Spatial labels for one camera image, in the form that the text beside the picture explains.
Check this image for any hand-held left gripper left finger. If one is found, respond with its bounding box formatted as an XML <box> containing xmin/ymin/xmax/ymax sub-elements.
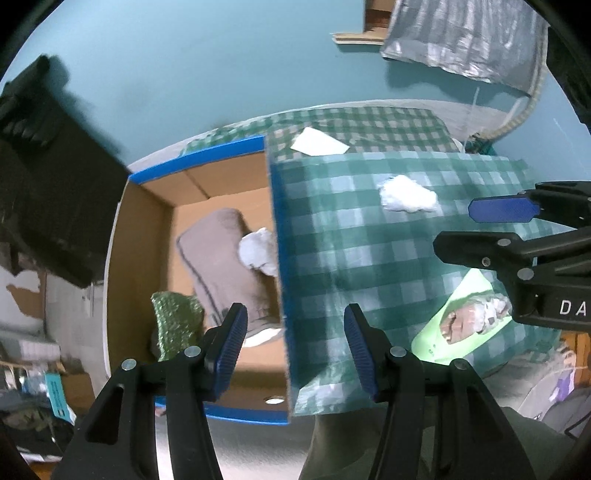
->
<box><xmin>51</xmin><ymin>302</ymin><xmax>249</xmax><ymax>480</ymax></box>

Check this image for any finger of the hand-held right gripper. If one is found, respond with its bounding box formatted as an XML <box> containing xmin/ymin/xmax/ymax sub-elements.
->
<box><xmin>468</xmin><ymin>181</ymin><xmax>591</xmax><ymax>227</ymax></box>
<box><xmin>433</xmin><ymin>226</ymin><xmax>591</xmax><ymax>283</ymax></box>

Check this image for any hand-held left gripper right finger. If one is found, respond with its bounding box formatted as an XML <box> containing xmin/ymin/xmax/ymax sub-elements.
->
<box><xmin>344</xmin><ymin>303</ymin><xmax>536</xmax><ymax>480</ymax></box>

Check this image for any green bubble wrap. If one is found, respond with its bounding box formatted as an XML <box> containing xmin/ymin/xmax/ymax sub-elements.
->
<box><xmin>151</xmin><ymin>291</ymin><xmax>206</xmax><ymax>363</ymax></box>

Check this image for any white cloth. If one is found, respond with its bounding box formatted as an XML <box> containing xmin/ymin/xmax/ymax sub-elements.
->
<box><xmin>238</xmin><ymin>227</ymin><xmax>280</xmax><ymax>278</ymax></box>
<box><xmin>378</xmin><ymin>175</ymin><xmax>438</xmax><ymax>213</ymax></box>

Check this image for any grey sock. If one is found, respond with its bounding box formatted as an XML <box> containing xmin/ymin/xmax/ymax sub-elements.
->
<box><xmin>177</xmin><ymin>208</ymin><xmax>284</xmax><ymax>349</ymax></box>

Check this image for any blue cardboard box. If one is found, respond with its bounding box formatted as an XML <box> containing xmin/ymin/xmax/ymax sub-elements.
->
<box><xmin>105</xmin><ymin>134</ymin><xmax>294</xmax><ymax>425</ymax></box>

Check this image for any purple printed packet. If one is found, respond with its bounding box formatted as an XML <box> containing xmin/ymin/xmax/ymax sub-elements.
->
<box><xmin>549</xmin><ymin>350</ymin><xmax>579</xmax><ymax>403</ymax></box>

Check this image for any light green snack packet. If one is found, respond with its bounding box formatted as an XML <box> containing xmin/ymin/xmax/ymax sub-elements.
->
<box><xmin>411</xmin><ymin>268</ymin><xmax>514</xmax><ymax>366</ymax></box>

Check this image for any teal checked plastic sheet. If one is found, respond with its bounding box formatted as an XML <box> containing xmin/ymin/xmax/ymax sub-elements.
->
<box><xmin>270</xmin><ymin>150</ymin><xmax>562</xmax><ymax>416</ymax></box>

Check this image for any beige patterned strip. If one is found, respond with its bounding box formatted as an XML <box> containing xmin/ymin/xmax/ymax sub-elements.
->
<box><xmin>480</xmin><ymin>46</ymin><xmax>549</xmax><ymax>142</ymax></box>

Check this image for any green checked tablecloth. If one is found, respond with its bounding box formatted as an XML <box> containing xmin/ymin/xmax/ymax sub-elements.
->
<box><xmin>185</xmin><ymin>106</ymin><xmax>465</xmax><ymax>168</ymax></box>

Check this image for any teal packet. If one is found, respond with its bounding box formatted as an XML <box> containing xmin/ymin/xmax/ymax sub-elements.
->
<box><xmin>45</xmin><ymin>372</ymin><xmax>77</xmax><ymax>424</ymax></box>

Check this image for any silver foil bag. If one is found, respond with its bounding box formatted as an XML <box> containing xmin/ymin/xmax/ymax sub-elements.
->
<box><xmin>381</xmin><ymin>0</ymin><xmax>548</xmax><ymax>96</ymax></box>

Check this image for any white paper sheet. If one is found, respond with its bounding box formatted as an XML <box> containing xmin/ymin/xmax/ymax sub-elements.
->
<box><xmin>291</xmin><ymin>128</ymin><xmax>351</xmax><ymax>157</ymax></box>

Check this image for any wooden window ledge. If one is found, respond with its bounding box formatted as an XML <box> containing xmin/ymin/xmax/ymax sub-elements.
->
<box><xmin>333</xmin><ymin>30</ymin><xmax>387</xmax><ymax>46</ymax></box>

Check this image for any black cabinet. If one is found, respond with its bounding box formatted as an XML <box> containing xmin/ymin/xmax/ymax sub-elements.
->
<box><xmin>0</xmin><ymin>55</ymin><xmax>131</xmax><ymax>289</ymax></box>

